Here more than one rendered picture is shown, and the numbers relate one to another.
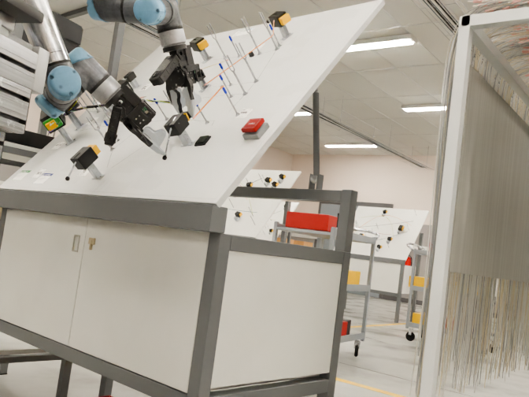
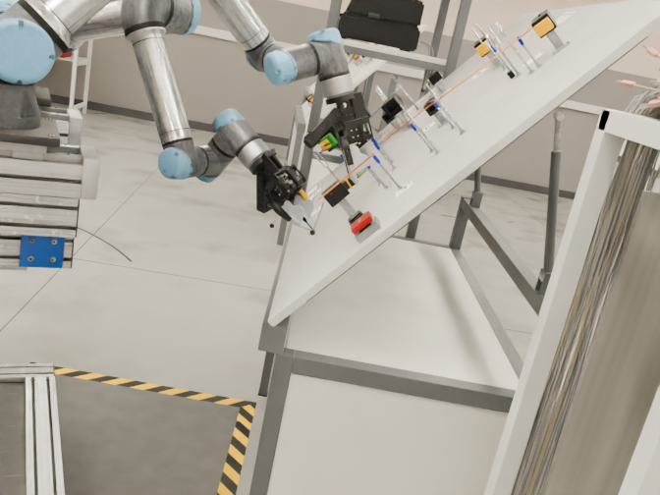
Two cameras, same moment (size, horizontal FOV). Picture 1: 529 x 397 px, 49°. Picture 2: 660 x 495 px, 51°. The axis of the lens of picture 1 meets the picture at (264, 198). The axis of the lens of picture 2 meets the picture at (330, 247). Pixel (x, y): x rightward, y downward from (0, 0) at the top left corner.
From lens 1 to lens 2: 1.27 m
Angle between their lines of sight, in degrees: 50
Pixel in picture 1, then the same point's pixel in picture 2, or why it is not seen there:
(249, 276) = (325, 404)
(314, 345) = not seen: outside the picture
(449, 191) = (516, 408)
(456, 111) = (553, 284)
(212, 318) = (264, 438)
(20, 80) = (63, 193)
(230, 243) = (292, 366)
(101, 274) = not seen: hidden behind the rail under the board
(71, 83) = (172, 167)
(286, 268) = (395, 406)
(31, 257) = not seen: hidden behind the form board
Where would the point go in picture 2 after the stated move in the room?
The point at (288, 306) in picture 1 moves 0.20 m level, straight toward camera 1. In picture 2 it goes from (399, 449) to (329, 469)
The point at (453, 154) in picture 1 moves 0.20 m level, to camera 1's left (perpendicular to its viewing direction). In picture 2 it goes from (532, 354) to (433, 301)
